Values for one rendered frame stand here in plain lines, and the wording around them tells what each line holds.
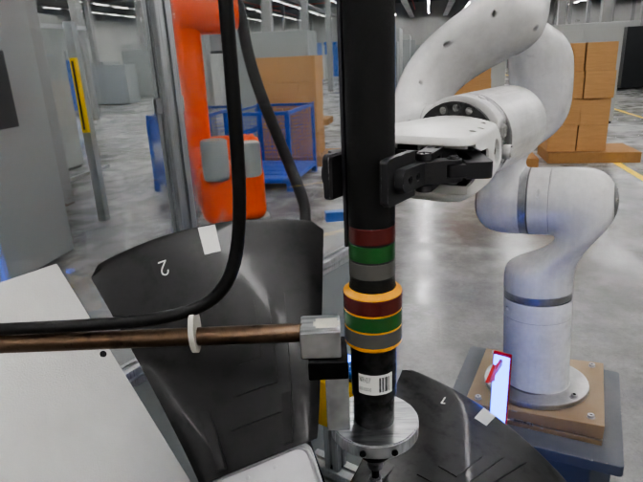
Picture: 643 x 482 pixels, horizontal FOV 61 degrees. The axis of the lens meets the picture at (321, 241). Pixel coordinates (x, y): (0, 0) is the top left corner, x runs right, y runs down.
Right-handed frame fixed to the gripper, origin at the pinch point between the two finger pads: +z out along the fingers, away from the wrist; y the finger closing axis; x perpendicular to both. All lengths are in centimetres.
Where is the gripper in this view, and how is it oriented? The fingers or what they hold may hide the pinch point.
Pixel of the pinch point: (368, 175)
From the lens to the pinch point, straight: 38.3
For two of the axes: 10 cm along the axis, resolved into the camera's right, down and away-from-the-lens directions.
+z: -5.7, 2.8, -7.7
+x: -0.4, -9.5, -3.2
